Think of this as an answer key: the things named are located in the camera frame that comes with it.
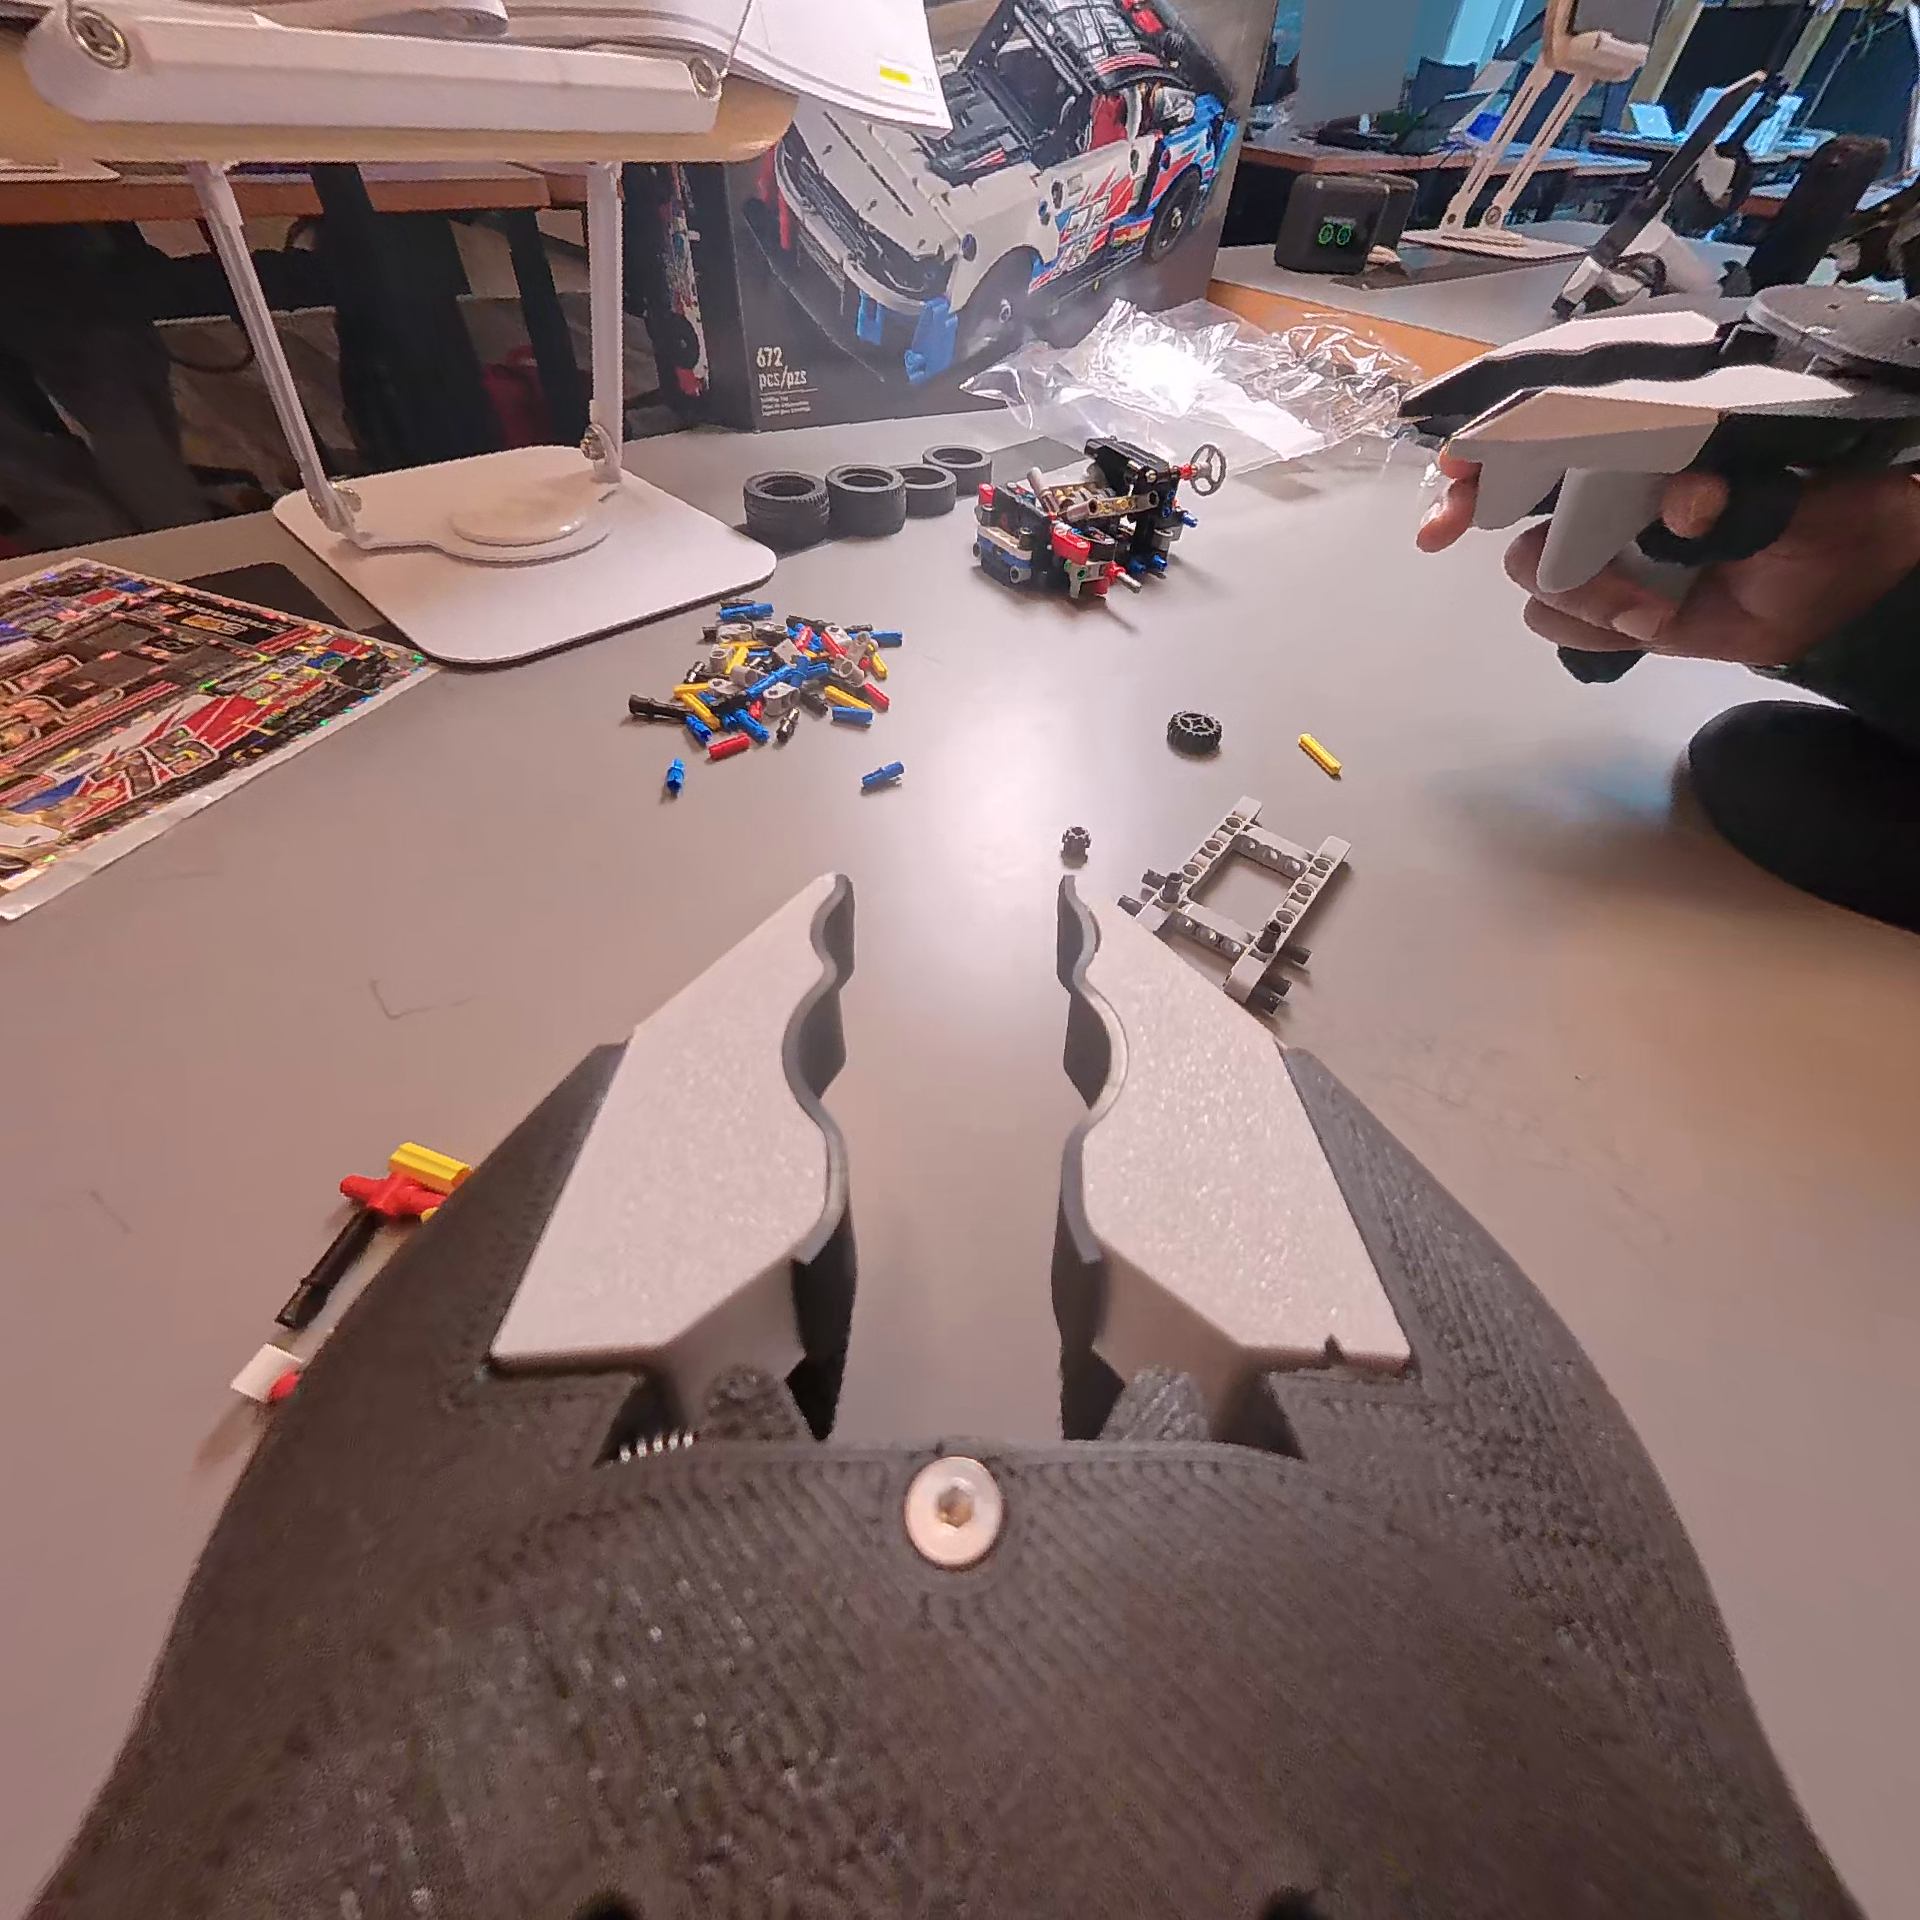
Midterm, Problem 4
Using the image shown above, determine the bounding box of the person's right hand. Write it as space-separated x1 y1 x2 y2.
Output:
1414 449 1839 683

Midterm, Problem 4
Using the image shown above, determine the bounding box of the pile of red lego pieces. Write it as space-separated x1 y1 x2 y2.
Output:
228 1143 475 1402

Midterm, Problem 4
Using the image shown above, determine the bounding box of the pile of mixed lego pins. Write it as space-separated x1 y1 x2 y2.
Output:
627 598 904 755

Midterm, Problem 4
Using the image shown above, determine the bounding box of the white book stand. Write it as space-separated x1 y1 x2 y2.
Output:
0 0 805 665

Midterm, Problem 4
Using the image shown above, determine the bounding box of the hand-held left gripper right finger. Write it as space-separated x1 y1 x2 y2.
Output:
1053 872 1414 1397

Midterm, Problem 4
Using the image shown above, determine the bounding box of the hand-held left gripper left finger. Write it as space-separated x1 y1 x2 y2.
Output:
488 871 860 1397

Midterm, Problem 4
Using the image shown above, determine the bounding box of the lego car box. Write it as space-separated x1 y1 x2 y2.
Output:
621 0 1284 437

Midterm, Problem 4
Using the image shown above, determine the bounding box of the partly built lego chassis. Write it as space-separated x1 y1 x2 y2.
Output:
972 438 1232 600

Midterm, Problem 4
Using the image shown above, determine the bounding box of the brown wooden table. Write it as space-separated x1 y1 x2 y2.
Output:
0 150 647 226

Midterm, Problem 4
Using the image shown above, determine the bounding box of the beige book stand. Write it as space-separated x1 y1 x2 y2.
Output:
1440 0 1665 256

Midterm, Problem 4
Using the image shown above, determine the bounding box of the clear plastic bag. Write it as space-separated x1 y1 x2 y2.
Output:
960 297 1448 465

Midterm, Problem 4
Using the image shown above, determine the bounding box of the black device with green lights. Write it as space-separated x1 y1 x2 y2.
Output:
1275 169 1420 277

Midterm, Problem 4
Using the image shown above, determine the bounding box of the grey lego frame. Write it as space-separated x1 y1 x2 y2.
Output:
1118 800 1356 1022

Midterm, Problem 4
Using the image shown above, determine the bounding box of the shiny sticker sheet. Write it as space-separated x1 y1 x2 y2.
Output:
0 558 436 920

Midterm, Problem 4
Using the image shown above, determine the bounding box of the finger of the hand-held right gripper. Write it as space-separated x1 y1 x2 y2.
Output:
1399 303 1758 437
1443 362 1859 535

